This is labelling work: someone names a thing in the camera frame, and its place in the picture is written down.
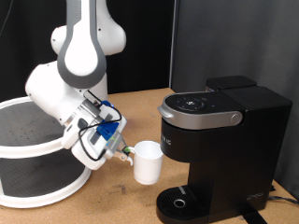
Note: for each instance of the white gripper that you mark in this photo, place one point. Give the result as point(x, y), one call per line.
point(84, 155)

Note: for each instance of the green tape piece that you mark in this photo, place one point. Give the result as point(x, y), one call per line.
point(126, 150)

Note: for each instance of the white mug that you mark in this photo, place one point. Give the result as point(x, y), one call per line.
point(148, 165)

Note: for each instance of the black brew head lid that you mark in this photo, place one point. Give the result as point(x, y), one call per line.
point(218, 101)

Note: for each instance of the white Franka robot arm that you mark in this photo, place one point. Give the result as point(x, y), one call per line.
point(81, 56)

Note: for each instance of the black Keurig coffee machine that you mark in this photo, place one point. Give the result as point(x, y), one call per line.
point(243, 155)

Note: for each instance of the black slotted drip tray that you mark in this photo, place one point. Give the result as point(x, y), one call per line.
point(168, 202)

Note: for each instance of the grey tape strip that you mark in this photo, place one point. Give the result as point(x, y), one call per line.
point(182, 190)

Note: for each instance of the black backdrop curtain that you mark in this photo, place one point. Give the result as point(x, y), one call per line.
point(149, 62)

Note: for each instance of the white two-tier turntable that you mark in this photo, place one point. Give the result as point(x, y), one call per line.
point(31, 180)

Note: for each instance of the grey partition panel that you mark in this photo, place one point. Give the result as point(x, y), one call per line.
point(233, 37)

